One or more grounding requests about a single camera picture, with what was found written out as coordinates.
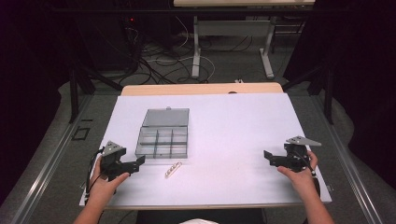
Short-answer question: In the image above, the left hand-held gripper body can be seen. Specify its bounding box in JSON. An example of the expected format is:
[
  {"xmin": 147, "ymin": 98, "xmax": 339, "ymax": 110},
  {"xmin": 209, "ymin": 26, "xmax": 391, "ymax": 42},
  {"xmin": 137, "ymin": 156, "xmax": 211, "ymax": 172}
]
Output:
[{"xmin": 100, "ymin": 140, "xmax": 140, "ymax": 182}]

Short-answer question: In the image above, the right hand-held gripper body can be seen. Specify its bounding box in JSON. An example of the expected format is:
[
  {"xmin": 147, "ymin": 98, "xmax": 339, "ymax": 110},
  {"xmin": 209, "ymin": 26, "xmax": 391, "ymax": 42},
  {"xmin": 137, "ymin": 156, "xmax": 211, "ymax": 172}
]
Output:
[{"xmin": 270, "ymin": 135, "xmax": 322, "ymax": 174}]

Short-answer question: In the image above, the clear plastic compartment box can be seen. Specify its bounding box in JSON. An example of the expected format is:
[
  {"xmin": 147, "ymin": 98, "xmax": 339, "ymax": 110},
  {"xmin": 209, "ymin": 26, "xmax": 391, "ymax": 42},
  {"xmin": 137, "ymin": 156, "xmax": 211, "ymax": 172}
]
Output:
[{"xmin": 134, "ymin": 106, "xmax": 191, "ymax": 160}]

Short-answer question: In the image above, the small beige hair clip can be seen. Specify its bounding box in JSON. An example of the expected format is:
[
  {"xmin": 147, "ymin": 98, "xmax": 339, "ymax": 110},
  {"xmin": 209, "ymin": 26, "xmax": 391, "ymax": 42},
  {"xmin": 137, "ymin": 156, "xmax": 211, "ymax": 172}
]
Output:
[{"xmin": 163, "ymin": 161, "xmax": 183, "ymax": 180}]

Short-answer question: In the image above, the person's right hand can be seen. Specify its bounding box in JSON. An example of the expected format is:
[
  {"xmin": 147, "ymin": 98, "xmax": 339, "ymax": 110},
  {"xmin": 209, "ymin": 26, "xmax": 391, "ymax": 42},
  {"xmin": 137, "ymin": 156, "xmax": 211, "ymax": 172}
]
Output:
[{"xmin": 276, "ymin": 150, "xmax": 319, "ymax": 191}]

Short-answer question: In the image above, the person's left hand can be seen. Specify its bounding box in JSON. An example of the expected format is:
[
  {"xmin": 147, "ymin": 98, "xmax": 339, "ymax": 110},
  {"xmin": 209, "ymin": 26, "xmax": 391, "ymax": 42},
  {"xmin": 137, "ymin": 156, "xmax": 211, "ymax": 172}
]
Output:
[{"xmin": 88, "ymin": 155, "xmax": 131, "ymax": 204}]

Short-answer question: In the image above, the white table mat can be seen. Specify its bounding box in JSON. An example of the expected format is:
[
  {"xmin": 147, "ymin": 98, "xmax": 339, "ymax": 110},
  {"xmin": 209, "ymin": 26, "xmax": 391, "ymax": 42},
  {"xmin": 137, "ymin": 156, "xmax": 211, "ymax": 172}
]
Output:
[{"xmin": 78, "ymin": 92, "xmax": 332, "ymax": 210}]

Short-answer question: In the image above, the black metal stand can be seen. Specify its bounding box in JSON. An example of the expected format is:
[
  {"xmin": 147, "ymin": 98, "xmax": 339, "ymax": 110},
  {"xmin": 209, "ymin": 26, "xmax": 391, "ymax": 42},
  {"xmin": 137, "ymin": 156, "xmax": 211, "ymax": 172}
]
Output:
[
  {"xmin": 281, "ymin": 61, "xmax": 336, "ymax": 126},
  {"xmin": 67, "ymin": 59, "xmax": 124, "ymax": 124}
]

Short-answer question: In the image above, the person's dark clothing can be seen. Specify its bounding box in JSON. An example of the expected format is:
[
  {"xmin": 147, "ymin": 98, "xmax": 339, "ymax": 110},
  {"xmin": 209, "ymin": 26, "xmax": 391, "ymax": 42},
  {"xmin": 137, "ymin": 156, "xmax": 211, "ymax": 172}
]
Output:
[{"xmin": 135, "ymin": 207, "xmax": 266, "ymax": 224}]

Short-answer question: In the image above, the wooden table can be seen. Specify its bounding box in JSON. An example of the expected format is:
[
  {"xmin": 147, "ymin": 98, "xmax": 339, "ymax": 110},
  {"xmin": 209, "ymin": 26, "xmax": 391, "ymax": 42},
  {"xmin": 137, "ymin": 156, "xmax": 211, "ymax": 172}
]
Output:
[{"xmin": 120, "ymin": 81, "xmax": 285, "ymax": 97}]

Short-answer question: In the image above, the black computer tower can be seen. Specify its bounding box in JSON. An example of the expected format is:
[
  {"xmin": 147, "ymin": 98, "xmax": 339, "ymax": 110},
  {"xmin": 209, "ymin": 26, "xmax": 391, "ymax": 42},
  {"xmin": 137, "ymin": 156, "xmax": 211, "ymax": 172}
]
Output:
[{"xmin": 74, "ymin": 14, "xmax": 142, "ymax": 72}]

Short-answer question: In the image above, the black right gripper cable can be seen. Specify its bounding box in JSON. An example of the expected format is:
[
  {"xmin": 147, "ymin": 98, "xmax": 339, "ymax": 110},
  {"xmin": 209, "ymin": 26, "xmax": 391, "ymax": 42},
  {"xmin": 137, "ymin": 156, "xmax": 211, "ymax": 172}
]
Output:
[{"xmin": 298, "ymin": 150, "xmax": 321, "ymax": 198}]

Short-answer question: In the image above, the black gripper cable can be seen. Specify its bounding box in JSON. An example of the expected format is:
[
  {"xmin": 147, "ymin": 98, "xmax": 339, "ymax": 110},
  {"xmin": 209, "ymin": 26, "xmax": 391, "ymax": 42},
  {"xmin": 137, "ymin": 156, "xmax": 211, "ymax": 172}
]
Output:
[
  {"xmin": 298, "ymin": 150, "xmax": 321, "ymax": 198},
  {"xmin": 85, "ymin": 147, "xmax": 106, "ymax": 203}
]

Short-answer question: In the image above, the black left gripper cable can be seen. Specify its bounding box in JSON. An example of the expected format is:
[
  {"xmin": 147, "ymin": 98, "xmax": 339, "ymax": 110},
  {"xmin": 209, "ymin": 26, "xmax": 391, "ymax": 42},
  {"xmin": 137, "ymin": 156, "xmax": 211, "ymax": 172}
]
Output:
[{"xmin": 85, "ymin": 147, "xmax": 106, "ymax": 203}]

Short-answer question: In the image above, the aluminium floor rail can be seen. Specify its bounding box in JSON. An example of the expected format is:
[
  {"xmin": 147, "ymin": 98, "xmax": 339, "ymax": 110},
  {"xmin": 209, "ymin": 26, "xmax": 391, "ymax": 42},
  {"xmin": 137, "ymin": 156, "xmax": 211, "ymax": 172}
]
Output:
[
  {"xmin": 311, "ymin": 94, "xmax": 385, "ymax": 224},
  {"xmin": 8, "ymin": 94, "xmax": 94, "ymax": 224}
]

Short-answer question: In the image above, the tangle of floor cables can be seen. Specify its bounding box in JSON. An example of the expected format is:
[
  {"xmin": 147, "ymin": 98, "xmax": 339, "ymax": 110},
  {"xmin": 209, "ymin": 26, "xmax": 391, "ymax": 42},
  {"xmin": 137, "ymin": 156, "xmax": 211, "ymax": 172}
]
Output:
[{"xmin": 118, "ymin": 15, "xmax": 260, "ymax": 86}]

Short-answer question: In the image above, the white metal frame desk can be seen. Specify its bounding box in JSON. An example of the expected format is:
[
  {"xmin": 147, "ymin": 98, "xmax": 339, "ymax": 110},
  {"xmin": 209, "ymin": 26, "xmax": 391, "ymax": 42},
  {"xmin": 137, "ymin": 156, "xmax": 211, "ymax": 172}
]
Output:
[{"xmin": 173, "ymin": 0, "xmax": 316, "ymax": 80}]

